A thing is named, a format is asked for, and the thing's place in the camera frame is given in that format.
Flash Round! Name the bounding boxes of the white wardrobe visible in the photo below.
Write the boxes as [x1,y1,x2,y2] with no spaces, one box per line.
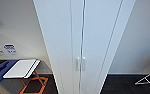
[32,0,137,94]

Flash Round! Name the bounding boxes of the orange folding stand frame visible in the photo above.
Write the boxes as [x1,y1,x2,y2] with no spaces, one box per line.
[18,74,49,94]

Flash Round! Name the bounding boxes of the white drying rack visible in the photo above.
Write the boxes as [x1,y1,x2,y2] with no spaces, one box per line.
[134,67,150,87]

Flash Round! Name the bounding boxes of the white door handle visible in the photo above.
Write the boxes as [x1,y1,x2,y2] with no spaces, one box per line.
[76,56,82,72]
[81,56,87,72]

